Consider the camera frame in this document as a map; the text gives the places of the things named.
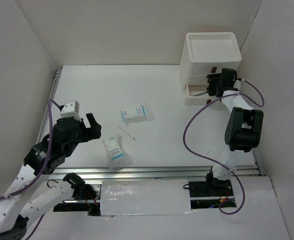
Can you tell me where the white drawer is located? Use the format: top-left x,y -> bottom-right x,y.
183,85 -> 217,107
179,74 -> 209,85

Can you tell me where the cotton pad packet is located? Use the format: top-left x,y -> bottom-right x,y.
120,104 -> 155,126
102,134 -> 133,171

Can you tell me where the houndstooth eyeliner pen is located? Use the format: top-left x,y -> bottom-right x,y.
193,91 -> 208,97

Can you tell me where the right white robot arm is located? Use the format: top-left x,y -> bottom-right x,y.
204,68 -> 264,196

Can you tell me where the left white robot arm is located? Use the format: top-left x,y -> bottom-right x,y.
0,113 -> 102,240

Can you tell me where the white drawer organizer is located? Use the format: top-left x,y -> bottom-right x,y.
178,32 -> 242,100

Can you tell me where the thin white applicator stick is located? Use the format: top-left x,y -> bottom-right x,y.
118,126 -> 136,141

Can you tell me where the white taped cover plate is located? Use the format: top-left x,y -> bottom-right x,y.
100,179 -> 192,216

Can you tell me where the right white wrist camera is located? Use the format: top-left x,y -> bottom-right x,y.
234,77 -> 245,91

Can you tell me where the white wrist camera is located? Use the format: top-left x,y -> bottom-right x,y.
234,77 -> 245,91
60,100 -> 81,121

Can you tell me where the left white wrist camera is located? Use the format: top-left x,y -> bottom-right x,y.
60,100 -> 81,121

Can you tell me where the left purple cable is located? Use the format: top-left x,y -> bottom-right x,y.
0,98 -> 63,240

